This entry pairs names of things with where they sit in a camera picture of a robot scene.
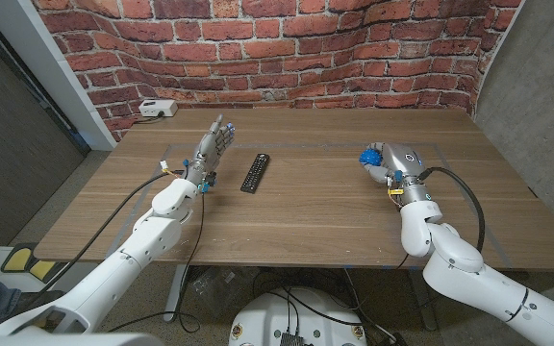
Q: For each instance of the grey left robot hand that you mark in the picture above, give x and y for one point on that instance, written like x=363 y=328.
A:
x=207 y=151

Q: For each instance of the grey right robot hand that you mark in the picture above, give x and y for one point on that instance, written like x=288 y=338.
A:
x=402 y=165

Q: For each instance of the blue spiky stress ball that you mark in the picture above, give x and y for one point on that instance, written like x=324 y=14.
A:
x=369 y=157

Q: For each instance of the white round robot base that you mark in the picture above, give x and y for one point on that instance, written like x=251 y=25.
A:
x=267 y=317

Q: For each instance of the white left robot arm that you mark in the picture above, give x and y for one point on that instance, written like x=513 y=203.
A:
x=123 y=262

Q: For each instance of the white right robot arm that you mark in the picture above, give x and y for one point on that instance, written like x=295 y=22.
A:
x=460 y=274

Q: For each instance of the black TV remote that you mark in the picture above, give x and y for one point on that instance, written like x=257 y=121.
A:
x=255 y=173

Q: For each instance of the white power box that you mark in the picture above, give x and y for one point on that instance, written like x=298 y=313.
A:
x=158 y=108

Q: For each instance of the red brick printed backdrop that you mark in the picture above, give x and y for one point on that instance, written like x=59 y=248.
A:
x=282 y=48

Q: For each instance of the grey table leg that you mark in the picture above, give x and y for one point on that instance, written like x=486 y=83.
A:
x=176 y=288
x=421 y=298

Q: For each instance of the clear plastic bag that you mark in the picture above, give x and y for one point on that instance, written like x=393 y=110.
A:
x=214 y=288

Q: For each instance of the yellow foot pedal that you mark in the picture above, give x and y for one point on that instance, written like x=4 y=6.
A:
x=41 y=269
x=17 y=258

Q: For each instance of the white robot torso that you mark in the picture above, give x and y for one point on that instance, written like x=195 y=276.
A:
x=65 y=340

